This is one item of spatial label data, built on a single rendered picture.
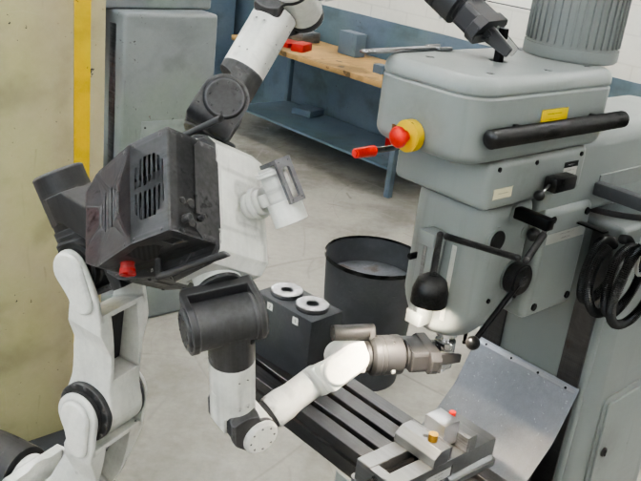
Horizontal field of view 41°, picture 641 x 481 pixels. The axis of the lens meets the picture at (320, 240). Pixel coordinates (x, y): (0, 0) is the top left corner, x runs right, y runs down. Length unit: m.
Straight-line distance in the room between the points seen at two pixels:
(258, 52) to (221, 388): 0.67
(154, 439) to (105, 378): 1.74
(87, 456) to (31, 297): 1.36
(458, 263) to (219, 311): 0.50
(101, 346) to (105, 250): 0.34
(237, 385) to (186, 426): 2.13
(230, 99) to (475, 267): 0.59
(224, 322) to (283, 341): 0.79
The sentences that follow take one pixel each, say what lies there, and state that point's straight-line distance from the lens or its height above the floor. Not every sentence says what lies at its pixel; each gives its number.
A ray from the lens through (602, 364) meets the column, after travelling 2.20.
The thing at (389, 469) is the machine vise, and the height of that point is 1.00.
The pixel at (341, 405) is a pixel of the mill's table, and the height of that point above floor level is 0.93.
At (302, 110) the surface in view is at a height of 0.29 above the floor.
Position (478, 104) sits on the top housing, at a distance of 1.52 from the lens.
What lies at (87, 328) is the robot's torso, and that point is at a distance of 1.89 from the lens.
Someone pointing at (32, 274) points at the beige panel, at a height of 0.75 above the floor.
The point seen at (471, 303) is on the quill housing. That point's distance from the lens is 1.78.
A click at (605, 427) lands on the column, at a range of 2.33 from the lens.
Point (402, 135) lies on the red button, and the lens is 1.55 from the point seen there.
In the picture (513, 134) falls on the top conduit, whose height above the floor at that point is 1.80.
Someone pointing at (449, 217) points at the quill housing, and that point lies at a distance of 1.73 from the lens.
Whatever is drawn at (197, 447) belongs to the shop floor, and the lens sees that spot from 3.64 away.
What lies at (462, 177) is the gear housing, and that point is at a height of 1.68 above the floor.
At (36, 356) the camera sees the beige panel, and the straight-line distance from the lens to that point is 3.45.
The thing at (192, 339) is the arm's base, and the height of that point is 1.40.
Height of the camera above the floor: 2.15
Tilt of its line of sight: 22 degrees down
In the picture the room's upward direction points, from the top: 7 degrees clockwise
